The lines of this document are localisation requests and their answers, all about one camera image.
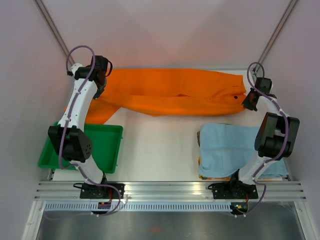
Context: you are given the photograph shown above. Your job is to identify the orange trousers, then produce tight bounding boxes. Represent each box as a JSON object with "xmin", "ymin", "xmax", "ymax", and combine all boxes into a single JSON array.
[{"xmin": 85, "ymin": 68, "xmax": 246, "ymax": 124}]

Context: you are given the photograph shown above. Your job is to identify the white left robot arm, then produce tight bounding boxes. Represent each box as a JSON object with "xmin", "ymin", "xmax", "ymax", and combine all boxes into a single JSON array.
[{"xmin": 48, "ymin": 55, "xmax": 112, "ymax": 199}]

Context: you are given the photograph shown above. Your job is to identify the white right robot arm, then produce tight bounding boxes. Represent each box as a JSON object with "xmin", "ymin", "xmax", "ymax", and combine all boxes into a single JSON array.
[{"xmin": 227, "ymin": 77, "xmax": 300, "ymax": 198}]

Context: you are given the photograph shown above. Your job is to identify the light blue folded trousers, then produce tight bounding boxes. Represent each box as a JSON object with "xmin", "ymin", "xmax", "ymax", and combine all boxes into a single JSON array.
[{"xmin": 198, "ymin": 122, "xmax": 290, "ymax": 179}]

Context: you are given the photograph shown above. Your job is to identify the green plastic tray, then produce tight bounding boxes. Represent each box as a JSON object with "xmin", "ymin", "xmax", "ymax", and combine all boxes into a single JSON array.
[{"xmin": 38, "ymin": 123, "xmax": 123, "ymax": 174}]

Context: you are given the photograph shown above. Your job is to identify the right aluminium frame post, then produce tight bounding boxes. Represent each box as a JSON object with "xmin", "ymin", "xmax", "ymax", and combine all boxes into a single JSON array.
[{"xmin": 258, "ymin": 0, "xmax": 300, "ymax": 64}]

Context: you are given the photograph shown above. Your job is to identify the aluminium frame post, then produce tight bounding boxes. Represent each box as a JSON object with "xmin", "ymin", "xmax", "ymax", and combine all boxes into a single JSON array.
[
  {"xmin": 33, "ymin": 0, "xmax": 70, "ymax": 58},
  {"xmin": 258, "ymin": 0, "xmax": 300, "ymax": 64}
]

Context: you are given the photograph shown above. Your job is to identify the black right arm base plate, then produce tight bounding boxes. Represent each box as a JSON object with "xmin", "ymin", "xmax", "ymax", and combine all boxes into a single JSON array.
[{"xmin": 208, "ymin": 182, "xmax": 258, "ymax": 200}]

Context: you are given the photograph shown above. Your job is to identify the left aluminium frame post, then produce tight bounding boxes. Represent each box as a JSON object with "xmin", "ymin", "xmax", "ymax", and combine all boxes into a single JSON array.
[{"xmin": 33, "ymin": 0, "xmax": 70, "ymax": 58}]

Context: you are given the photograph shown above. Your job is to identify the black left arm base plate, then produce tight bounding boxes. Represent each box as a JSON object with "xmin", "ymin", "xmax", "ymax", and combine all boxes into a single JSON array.
[{"xmin": 73, "ymin": 182, "xmax": 125, "ymax": 200}]

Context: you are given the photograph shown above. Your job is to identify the aluminium front rail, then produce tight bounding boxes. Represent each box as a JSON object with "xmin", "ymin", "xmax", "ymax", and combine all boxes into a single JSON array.
[{"xmin": 33, "ymin": 181, "xmax": 307, "ymax": 202}]

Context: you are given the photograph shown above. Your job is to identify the perforated white cable duct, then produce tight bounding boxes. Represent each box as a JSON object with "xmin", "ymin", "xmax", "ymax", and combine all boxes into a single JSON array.
[{"xmin": 45, "ymin": 201, "xmax": 232, "ymax": 212}]

